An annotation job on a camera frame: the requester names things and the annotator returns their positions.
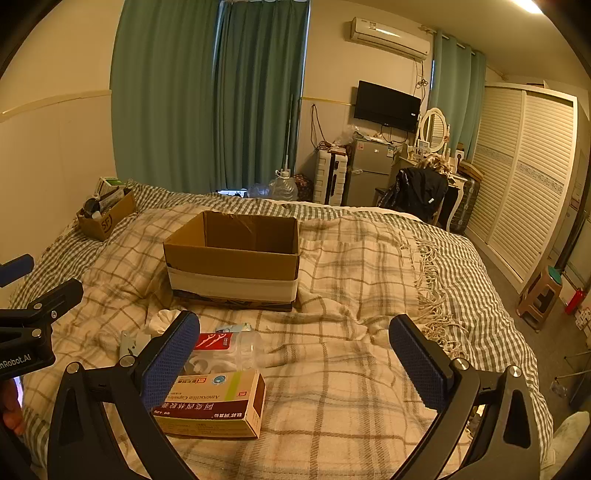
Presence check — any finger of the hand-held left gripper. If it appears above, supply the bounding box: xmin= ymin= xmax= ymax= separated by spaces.
xmin=0 ymin=254 xmax=34 ymax=288
xmin=0 ymin=279 xmax=84 ymax=330

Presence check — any beige plaid blanket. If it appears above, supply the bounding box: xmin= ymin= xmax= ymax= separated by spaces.
xmin=21 ymin=203 xmax=465 ymax=480

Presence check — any narrow green curtain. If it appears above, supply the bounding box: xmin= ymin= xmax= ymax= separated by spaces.
xmin=427 ymin=31 xmax=487 ymax=163

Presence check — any grey mini fridge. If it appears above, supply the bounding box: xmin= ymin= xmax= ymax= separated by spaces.
xmin=344 ymin=137 xmax=396 ymax=208

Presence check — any white tissue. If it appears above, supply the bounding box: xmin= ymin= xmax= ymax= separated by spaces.
xmin=147 ymin=309 xmax=186 ymax=334

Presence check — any clear plastic pack red label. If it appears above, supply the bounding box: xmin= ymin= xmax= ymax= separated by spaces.
xmin=184 ymin=330 xmax=265 ymax=376

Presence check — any wide green curtain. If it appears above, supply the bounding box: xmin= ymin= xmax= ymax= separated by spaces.
xmin=110 ymin=0 xmax=223 ymax=195

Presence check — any red fire extinguisher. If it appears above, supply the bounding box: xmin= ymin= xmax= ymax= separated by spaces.
xmin=565 ymin=287 xmax=588 ymax=315

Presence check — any dark suitcase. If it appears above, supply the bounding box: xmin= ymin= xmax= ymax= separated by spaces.
xmin=447 ymin=175 xmax=481 ymax=234

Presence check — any small cardboard box with bottles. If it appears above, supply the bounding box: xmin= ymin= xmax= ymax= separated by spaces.
xmin=77 ymin=186 xmax=138 ymax=242

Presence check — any white suitcase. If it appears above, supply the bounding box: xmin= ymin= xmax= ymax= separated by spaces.
xmin=313 ymin=148 xmax=350 ymax=205

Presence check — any brown and white medicine box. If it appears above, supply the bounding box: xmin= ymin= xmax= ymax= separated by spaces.
xmin=151 ymin=369 xmax=267 ymax=439

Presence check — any white air conditioner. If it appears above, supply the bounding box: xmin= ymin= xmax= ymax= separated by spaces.
xmin=347 ymin=17 xmax=431 ymax=61

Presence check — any person's left hand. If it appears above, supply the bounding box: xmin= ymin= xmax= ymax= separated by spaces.
xmin=0 ymin=379 xmax=25 ymax=435

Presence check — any dark floral bag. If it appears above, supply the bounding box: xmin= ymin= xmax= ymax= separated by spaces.
xmin=295 ymin=174 xmax=316 ymax=202

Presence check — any green curtain by window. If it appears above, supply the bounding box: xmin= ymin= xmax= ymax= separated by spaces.
xmin=214 ymin=0 xmax=311 ymax=197

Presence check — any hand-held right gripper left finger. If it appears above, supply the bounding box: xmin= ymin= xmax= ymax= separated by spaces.
xmin=48 ymin=311 xmax=201 ymax=480

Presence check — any black jacket on chair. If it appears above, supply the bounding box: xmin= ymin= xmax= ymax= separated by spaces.
xmin=380 ymin=167 xmax=450 ymax=223

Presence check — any large clear water jug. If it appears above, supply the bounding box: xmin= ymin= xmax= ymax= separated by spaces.
xmin=269 ymin=169 xmax=299 ymax=202

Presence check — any brown plastic stool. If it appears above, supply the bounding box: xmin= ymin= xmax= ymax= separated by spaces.
xmin=516 ymin=265 xmax=563 ymax=331

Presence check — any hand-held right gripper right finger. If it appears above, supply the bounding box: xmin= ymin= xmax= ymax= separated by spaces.
xmin=389 ymin=315 xmax=541 ymax=480

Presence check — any clear plastic bag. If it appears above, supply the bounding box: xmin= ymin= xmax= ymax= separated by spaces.
xmin=332 ymin=124 xmax=359 ymax=149

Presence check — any green and white carton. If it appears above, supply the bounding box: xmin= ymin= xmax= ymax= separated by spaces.
xmin=95 ymin=176 xmax=127 ymax=198

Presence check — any white dressing table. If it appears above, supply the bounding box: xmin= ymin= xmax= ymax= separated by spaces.
xmin=396 ymin=154 xmax=470 ymax=232

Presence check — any large cardboard box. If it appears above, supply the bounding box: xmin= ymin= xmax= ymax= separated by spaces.
xmin=163 ymin=211 xmax=301 ymax=313

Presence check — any thin metal pole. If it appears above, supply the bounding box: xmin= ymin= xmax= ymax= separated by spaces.
xmin=282 ymin=94 xmax=295 ymax=174

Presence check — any white oval vanity mirror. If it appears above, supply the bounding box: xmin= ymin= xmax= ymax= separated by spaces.
xmin=417 ymin=107 xmax=450 ymax=156

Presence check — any white louvred wardrobe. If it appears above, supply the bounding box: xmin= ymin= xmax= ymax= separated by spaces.
xmin=464 ymin=82 xmax=581 ymax=294

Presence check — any black wall television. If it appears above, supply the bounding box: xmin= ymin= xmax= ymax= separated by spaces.
xmin=354 ymin=80 xmax=422 ymax=134

